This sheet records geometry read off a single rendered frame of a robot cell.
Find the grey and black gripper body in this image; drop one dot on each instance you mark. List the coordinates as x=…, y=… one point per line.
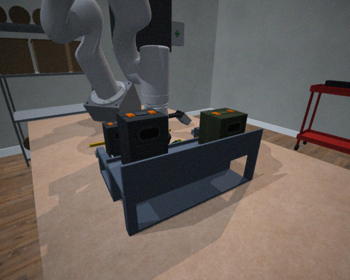
x=162, y=108

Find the dark blue metal shelf rack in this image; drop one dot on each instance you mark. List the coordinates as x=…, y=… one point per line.
x=188, y=175

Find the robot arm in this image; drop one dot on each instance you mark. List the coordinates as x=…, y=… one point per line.
x=66, y=20

